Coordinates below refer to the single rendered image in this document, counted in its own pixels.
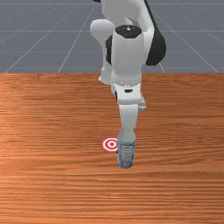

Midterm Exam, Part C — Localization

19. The clear plastic bottle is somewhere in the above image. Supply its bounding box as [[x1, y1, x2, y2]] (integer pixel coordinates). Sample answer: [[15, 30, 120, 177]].
[[116, 129, 137, 169]]

